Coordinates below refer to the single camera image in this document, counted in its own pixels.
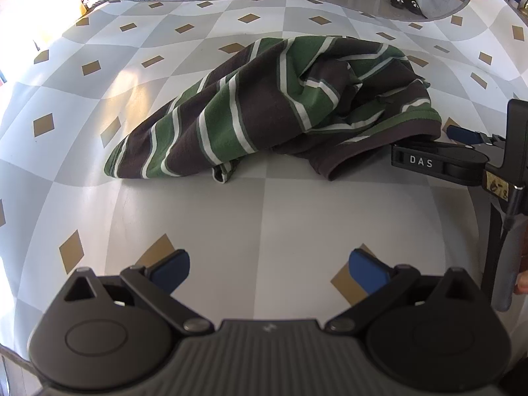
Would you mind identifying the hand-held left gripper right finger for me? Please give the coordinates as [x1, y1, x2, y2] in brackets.
[326, 249, 483, 335]

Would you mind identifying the green brown striped t-shirt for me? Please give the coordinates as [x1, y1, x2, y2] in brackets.
[103, 35, 443, 183]

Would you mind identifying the checkered diamond-pattern mat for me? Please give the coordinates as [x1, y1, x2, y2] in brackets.
[0, 0, 528, 380]

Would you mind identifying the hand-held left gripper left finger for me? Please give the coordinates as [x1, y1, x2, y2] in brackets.
[62, 249, 215, 335]

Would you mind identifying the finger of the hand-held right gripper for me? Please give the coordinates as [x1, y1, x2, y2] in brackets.
[446, 125, 507, 150]

